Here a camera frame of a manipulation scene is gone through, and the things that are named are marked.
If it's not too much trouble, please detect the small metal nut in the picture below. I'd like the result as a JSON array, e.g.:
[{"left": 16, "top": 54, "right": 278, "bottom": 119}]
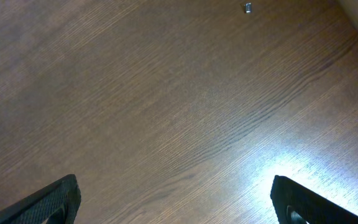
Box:
[{"left": 244, "top": 2, "right": 252, "bottom": 14}]

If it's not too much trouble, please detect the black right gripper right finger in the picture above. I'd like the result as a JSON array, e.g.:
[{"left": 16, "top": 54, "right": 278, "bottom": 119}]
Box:
[{"left": 270, "top": 175, "right": 358, "bottom": 224}]

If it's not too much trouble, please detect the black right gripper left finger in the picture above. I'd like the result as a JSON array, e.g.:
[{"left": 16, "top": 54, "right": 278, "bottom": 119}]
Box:
[{"left": 0, "top": 174, "right": 81, "bottom": 224}]

